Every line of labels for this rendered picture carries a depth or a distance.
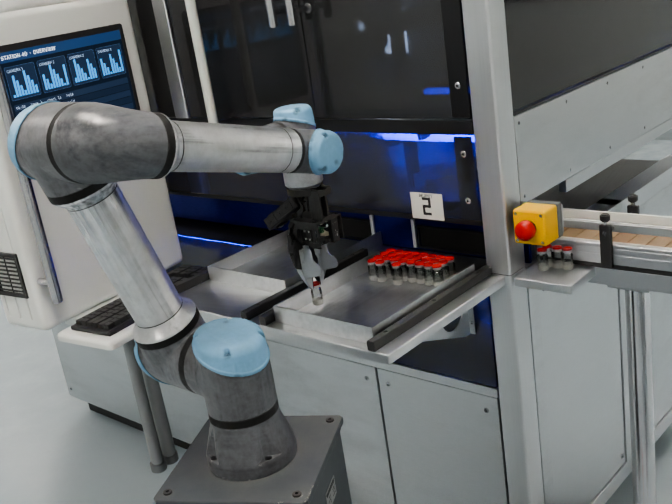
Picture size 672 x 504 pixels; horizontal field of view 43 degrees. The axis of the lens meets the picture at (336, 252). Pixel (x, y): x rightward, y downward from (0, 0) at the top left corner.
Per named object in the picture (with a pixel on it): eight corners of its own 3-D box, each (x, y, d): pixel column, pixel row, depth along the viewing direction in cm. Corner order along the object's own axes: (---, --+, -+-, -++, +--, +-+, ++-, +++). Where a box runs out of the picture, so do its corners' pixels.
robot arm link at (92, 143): (94, 98, 109) (349, 118, 145) (50, 98, 117) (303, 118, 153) (94, 189, 111) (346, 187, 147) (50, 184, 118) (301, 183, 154)
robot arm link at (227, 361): (239, 429, 133) (223, 351, 129) (185, 409, 142) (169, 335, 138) (293, 395, 141) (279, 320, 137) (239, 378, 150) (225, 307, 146)
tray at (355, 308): (379, 264, 197) (377, 250, 196) (475, 279, 180) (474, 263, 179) (275, 321, 174) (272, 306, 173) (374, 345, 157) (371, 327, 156)
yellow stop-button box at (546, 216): (532, 232, 179) (529, 199, 177) (563, 235, 174) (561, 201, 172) (513, 243, 174) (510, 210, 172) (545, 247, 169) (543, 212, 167)
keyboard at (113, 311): (184, 270, 238) (182, 262, 237) (221, 274, 230) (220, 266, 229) (70, 330, 207) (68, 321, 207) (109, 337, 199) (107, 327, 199)
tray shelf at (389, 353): (294, 239, 231) (293, 233, 231) (524, 271, 185) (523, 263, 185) (152, 306, 199) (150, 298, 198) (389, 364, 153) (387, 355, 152)
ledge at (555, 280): (546, 263, 188) (545, 255, 187) (602, 270, 180) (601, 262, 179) (514, 285, 179) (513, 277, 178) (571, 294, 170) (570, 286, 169)
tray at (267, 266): (306, 234, 228) (304, 222, 227) (382, 244, 210) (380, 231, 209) (210, 280, 204) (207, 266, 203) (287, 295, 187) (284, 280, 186)
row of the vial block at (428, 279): (380, 273, 191) (377, 254, 190) (446, 284, 179) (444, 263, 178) (373, 276, 190) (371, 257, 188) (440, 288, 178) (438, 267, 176)
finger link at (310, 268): (319, 296, 167) (314, 250, 164) (297, 292, 171) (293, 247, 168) (330, 291, 169) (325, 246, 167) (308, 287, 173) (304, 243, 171)
